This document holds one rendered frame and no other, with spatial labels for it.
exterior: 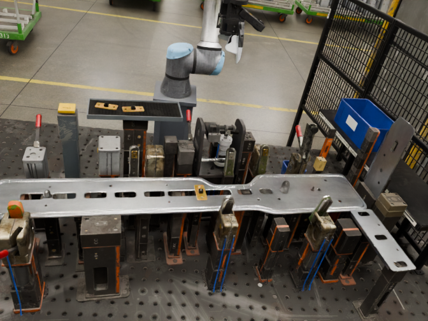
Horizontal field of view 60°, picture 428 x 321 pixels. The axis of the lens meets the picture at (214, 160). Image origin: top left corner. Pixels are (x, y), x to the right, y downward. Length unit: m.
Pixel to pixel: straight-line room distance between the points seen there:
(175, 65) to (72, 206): 0.80
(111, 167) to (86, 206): 0.19
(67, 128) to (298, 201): 0.94
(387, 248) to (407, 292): 0.39
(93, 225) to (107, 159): 0.30
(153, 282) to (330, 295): 0.69
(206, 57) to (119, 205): 0.81
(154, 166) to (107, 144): 0.19
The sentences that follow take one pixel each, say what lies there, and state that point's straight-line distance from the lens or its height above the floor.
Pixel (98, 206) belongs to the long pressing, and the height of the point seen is 1.00.
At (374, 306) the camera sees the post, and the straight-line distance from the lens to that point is 1.58.
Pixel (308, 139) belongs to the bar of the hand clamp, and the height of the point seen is 1.14.
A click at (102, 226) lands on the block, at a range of 1.22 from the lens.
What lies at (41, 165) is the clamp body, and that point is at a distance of 1.46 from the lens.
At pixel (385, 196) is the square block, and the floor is 1.06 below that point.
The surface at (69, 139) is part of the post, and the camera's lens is 1.60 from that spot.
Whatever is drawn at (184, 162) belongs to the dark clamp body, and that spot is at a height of 1.02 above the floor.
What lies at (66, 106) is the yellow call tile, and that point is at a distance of 1.56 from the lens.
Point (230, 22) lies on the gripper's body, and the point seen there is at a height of 1.57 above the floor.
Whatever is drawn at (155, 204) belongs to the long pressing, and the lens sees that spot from 1.33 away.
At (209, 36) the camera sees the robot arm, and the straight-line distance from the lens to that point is 1.77.
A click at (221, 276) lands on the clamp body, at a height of 0.77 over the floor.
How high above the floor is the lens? 1.91
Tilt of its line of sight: 35 degrees down
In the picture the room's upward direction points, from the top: 11 degrees clockwise
